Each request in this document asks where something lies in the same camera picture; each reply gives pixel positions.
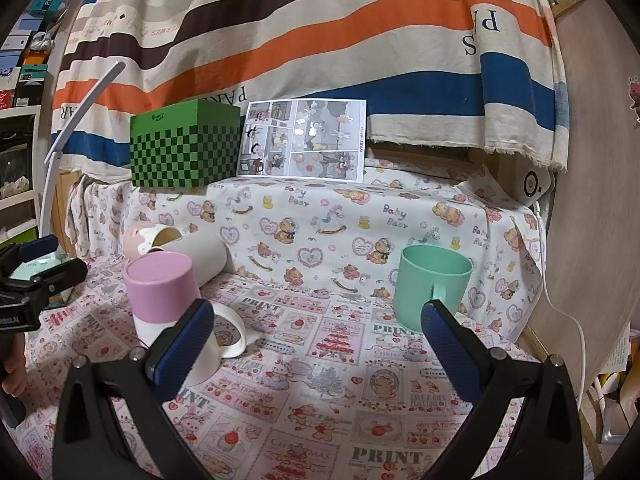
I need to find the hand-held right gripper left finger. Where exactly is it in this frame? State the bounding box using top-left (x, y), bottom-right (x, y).
top-left (52, 299), bottom-right (216, 480)

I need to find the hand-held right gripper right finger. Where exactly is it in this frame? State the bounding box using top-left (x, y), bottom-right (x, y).
top-left (420, 299), bottom-right (586, 480)

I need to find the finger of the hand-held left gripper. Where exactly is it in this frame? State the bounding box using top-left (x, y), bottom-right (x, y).
top-left (0, 258), bottom-right (89, 307)
top-left (0, 234), bottom-right (60, 268)

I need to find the mint green cup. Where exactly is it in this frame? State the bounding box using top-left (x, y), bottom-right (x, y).
top-left (393, 244), bottom-right (474, 335)

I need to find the pink and white cup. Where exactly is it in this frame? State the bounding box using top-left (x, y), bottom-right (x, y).
top-left (122, 251), bottom-right (249, 388)

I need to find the white tall cup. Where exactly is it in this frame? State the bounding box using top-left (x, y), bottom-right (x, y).
top-left (137, 225), bottom-right (230, 288)

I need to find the person's left hand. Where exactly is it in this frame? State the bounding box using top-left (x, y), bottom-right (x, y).
top-left (0, 332), bottom-right (27, 400)

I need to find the pink round toy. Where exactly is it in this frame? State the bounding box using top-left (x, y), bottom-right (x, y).
top-left (123, 226), bottom-right (147, 259)

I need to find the white shelf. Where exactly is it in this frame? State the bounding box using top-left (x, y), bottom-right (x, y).
top-left (0, 105), bottom-right (43, 261)

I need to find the strawberry printed cloth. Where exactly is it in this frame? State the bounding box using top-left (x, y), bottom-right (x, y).
top-left (10, 255), bottom-right (531, 480)

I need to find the white desk lamp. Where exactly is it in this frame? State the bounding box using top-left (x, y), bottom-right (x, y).
top-left (10, 60), bottom-right (126, 306)

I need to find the bear printed cloth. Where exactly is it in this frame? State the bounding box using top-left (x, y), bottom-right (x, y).
top-left (65, 157), bottom-right (548, 346)

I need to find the paper booklet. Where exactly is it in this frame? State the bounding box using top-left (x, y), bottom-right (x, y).
top-left (595, 327), bottom-right (640, 446)

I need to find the green checkered box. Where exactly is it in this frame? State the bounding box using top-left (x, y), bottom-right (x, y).
top-left (130, 99), bottom-right (243, 188)

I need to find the white box device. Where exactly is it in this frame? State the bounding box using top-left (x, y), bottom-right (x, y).
top-left (510, 162), bottom-right (556, 208)

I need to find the stack of shoe boxes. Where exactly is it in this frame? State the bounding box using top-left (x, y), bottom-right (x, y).
top-left (0, 0), bottom-right (86, 111)

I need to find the round wooden board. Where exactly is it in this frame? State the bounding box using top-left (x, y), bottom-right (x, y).
top-left (520, 0), bottom-right (640, 391)

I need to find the comic picture card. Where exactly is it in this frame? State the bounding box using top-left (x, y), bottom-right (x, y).
top-left (236, 98), bottom-right (367, 182)

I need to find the striped blanket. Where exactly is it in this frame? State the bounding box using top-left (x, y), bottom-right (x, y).
top-left (52, 0), bottom-right (571, 181)

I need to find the white cable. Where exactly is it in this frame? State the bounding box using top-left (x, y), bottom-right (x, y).
top-left (535, 202), bottom-right (587, 403)

